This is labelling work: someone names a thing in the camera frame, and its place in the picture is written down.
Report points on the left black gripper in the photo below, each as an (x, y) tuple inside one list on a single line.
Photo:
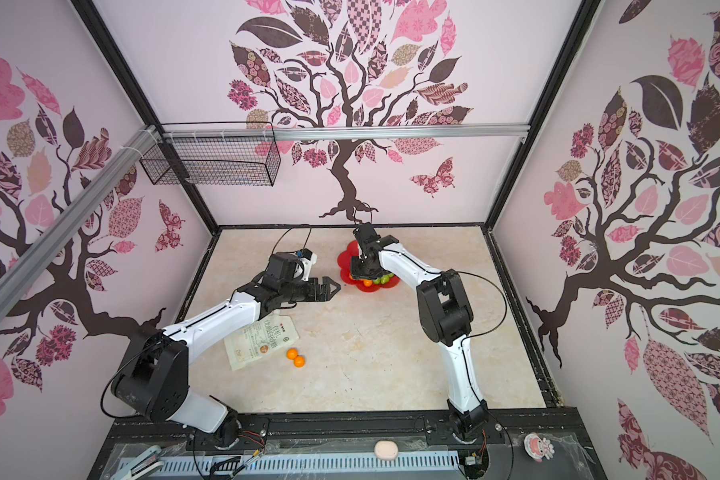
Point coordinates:
[(315, 296)]

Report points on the orange bottom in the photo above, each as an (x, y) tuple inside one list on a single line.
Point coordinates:
[(299, 361)]

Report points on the aluminium rail back wall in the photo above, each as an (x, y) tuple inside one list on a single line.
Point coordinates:
[(348, 132)]

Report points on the white printed snack pouch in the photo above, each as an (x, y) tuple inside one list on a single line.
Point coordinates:
[(260, 340)]

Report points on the black wire mesh basket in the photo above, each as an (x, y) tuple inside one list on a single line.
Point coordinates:
[(236, 153)]

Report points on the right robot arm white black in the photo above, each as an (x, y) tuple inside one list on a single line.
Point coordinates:
[(445, 316)]

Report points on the white stapler tool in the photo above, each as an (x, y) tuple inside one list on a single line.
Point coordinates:
[(142, 466)]

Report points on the white vented cable duct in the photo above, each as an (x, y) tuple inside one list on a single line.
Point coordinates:
[(407, 465)]

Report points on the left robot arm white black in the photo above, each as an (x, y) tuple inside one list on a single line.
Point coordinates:
[(153, 377)]

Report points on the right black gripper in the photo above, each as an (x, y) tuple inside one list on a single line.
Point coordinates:
[(357, 273)]

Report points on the red flower-shaped fruit bowl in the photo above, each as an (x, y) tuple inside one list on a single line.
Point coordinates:
[(344, 262)]

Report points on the aluminium rail wall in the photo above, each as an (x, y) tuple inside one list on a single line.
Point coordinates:
[(348, 132), (20, 278)]

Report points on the aluminium rail left wall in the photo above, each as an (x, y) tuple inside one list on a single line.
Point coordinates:
[(20, 278)]

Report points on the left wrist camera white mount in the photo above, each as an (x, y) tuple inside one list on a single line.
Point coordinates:
[(307, 259)]

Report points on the round pink cartoon sticker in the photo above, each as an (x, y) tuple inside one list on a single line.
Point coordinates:
[(538, 448)]

